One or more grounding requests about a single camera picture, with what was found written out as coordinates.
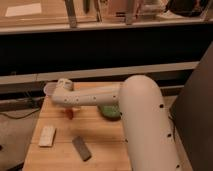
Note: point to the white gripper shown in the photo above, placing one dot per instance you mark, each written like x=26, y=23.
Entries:
x=72, y=109

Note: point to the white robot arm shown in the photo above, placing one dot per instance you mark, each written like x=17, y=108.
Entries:
x=146, y=125

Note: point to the dark grey rectangular block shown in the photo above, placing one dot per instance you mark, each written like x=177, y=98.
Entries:
x=82, y=148

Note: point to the green bowl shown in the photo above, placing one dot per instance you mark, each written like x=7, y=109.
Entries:
x=109, y=112

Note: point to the white rectangular block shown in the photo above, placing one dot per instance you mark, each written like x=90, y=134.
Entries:
x=47, y=136

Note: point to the dark panel at right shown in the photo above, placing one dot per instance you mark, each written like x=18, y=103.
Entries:
x=193, y=114

